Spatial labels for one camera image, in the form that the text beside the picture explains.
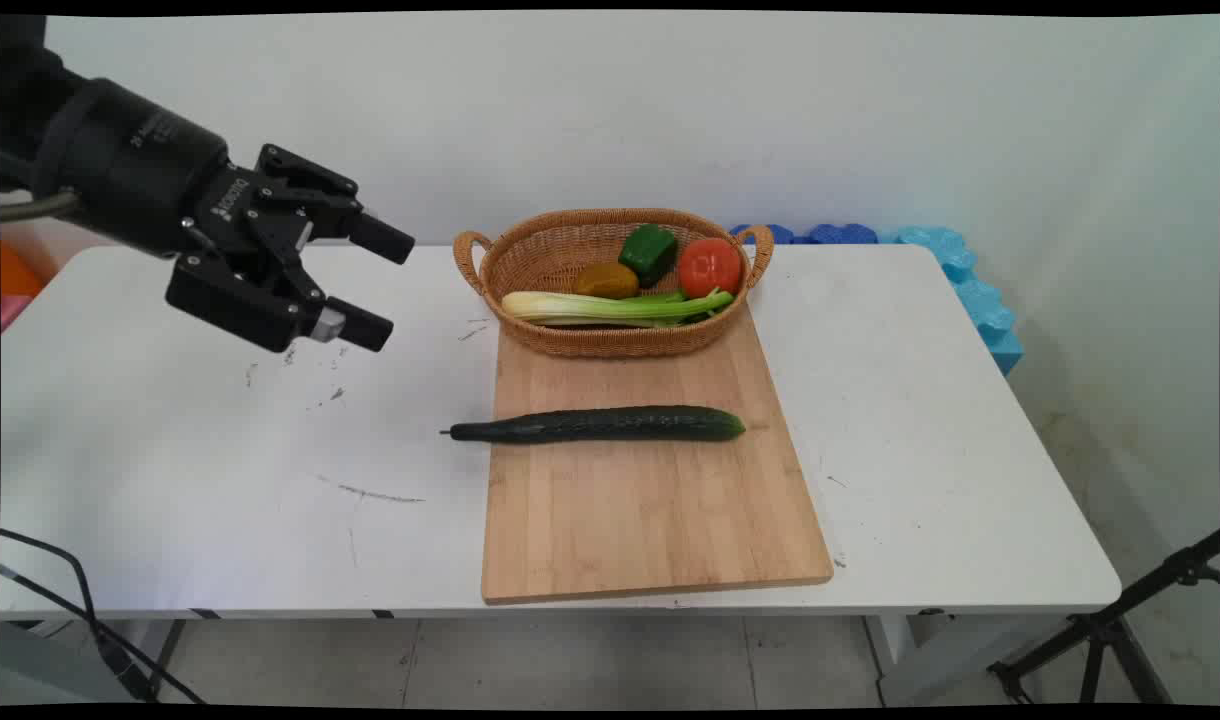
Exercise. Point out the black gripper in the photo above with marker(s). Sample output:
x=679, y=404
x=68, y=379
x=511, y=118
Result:
x=140, y=165

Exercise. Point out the brown potato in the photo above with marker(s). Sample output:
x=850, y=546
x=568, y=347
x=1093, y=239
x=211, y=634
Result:
x=606, y=281

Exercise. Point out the green celery stalk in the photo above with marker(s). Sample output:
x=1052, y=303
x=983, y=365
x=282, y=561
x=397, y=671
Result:
x=590, y=306

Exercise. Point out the woven wicker basket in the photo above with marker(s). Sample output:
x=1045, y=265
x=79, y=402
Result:
x=610, y=330

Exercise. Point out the green bell pepper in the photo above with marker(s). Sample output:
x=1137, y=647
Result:
x=648, y=252

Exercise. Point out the dark green cucumber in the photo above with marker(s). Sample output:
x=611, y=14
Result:
x=610, y=424

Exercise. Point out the red tomato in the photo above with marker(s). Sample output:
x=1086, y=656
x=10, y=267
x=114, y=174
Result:
x=710, y=267

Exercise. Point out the wooden cutting board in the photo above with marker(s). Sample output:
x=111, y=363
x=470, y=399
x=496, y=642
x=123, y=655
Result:
x=650, y=500

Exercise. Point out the grey table leg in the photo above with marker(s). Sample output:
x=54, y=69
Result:
x=50, y=665

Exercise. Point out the dark blue foam mat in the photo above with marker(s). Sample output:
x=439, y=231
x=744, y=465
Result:
x=830, y=234

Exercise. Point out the cyan foam mat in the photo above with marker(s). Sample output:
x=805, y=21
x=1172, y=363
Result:
x=980, y=300

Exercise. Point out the white table leg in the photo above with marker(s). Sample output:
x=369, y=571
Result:
x=930, y=660

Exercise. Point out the black tripod stand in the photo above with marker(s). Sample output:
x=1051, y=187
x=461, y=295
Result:
x=1110, y=630

